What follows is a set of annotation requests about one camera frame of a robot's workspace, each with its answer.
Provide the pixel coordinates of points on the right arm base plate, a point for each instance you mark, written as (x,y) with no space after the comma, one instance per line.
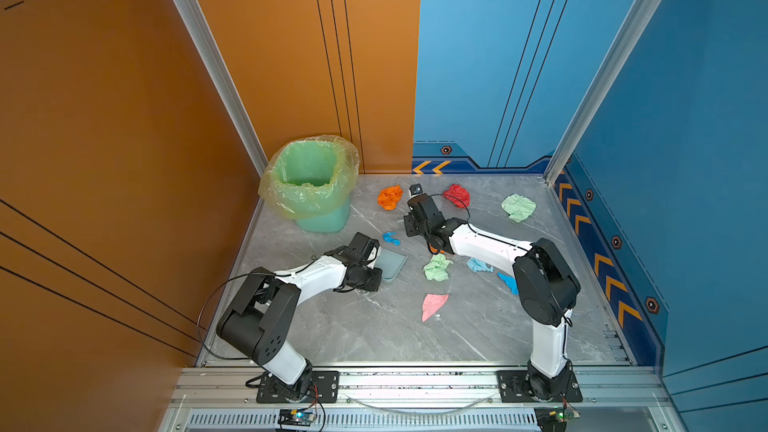
(518,386)

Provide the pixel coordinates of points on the yellow plastic bin liner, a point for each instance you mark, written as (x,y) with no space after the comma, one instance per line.
(310,177)

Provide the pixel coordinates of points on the light green paper scrap far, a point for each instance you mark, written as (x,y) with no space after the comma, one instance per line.
(518,207)

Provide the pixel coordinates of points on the left aluminium corner post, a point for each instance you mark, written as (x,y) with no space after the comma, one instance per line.
(205,43)

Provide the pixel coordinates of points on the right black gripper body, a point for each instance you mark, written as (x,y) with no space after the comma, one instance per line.
(411,228)

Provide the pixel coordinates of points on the aluminium corner post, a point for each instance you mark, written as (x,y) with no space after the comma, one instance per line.
(205,43)
(632,28)

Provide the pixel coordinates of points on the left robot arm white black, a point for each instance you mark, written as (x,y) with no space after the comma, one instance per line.
(257,320)

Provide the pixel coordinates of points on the light green paper scrap near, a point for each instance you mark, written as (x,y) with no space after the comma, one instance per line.
(437,268)

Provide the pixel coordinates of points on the right aluminium corner post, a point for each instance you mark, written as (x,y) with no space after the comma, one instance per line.
(632,28)

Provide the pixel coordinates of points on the circuit board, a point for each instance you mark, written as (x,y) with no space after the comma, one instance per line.
(555,420)
(297,420)

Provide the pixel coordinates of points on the red paper scrap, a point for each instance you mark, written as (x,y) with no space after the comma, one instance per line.
(457,195)

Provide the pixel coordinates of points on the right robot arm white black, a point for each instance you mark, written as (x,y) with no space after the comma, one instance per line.
(547,291)

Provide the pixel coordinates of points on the pink paper scrap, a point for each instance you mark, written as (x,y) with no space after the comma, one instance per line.
(431,304)

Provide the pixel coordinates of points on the left circuit board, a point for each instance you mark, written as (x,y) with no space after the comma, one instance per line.
(297,420)

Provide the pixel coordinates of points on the light green paper scrap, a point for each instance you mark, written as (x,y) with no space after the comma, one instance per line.
(518,207)
(437,268)

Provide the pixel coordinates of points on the grey-blue dustpan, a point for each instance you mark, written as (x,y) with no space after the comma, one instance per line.
(390,263)

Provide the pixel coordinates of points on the green trash bin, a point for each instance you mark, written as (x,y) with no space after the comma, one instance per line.
(316,217)

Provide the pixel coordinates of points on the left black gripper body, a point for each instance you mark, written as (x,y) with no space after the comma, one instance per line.
(369,279)

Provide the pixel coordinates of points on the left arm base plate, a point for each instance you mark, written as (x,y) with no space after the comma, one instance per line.
(322,385)

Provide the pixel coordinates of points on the small blue paper scrap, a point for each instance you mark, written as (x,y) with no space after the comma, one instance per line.
(390,237)

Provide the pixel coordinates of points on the light blue paper scrap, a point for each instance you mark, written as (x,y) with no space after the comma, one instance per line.
(477,266)

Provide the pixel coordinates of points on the blue paper scrap right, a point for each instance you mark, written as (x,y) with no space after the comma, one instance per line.
(510,282)

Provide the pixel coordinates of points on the right circuit board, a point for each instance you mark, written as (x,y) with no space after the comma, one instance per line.
(555,420)

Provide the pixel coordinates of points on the orange paper scrap far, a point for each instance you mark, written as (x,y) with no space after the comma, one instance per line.
(389,197)

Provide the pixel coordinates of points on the aluminium mounting rail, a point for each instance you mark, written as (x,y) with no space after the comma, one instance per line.
(421,397)

